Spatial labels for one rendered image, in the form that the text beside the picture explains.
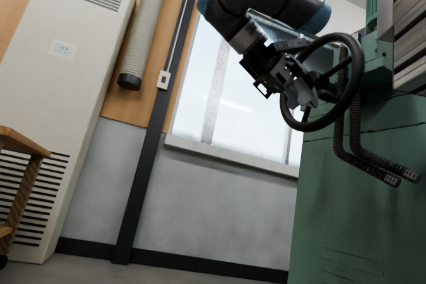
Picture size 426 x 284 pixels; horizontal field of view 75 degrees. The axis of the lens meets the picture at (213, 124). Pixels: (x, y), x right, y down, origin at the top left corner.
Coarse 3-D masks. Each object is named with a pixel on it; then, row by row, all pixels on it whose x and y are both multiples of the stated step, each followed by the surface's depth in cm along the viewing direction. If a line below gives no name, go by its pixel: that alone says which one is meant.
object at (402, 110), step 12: (408, 96) 71; (420, 96) 69; (372, 108) 80; (384, 108) 76; (396, 108) 73; (408, 108) 70; (420, 108) 68; (312, 120) 100; (348, 120) 86; (372, 120) 78; (384, 120) 75; (396, 120) 72; (408, 120) 70; (420, 120) 67; (312, 132) 98; (324, 132) 93; (348, 132) 84
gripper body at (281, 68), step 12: (264, 36) 60; (252, 48) 60; (264, 48) 62; (240, 60) 62; (252, 60) 62; (264, 60) 62; (276, 60) 63; (288, 60) 62; (252, 72) 63; (264, 72) 62; (276, 72) 59; (288, 72) 62; (252, 84) 65; (264, 84) 64; (276, 84) 60; (288, 84) 60; (264, 96) 65
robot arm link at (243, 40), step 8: (248, 24) 59; (256, 24) 60; (240, 32) 59; (248, 32) 59; (256, 32) 59; (232, 40) 61; (240, 40) 60; (248, 40) 59; (256, 40) 60; (240, 48) 61; (248, 48) 61
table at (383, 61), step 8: (384, 56) 71; (368, 64) 74; (376, 64) 72; (384, 64) 70; (368, 72) 74; (376, 72) 73; (384, 72) 72; (336, 80) 82; (368, 80) 77; (376, 80) 76; (384, 80) 76; (368, 88) 81; (376, 88) 81; (320, 104) 99
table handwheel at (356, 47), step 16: (336, 32) 75; (352, 48) 68; (352, 64) 66; (320, 80) 75; (352, 80) 65; (352, 96) 65; (288, 112) 84; (304, 112) 77; (336, 112) 67; (304, 128) 75; (320, 128) 71
